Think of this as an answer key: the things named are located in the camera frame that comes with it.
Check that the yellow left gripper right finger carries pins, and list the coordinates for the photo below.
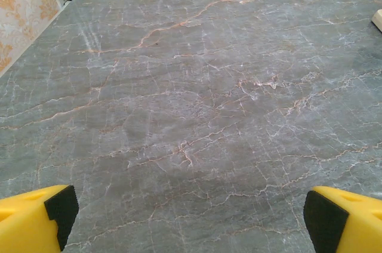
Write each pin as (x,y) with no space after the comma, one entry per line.
(364,226)

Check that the cream rectangular block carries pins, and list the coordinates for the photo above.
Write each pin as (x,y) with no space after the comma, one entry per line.
(377,20)

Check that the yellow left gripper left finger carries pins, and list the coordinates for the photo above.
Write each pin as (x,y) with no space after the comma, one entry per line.
(27,223)

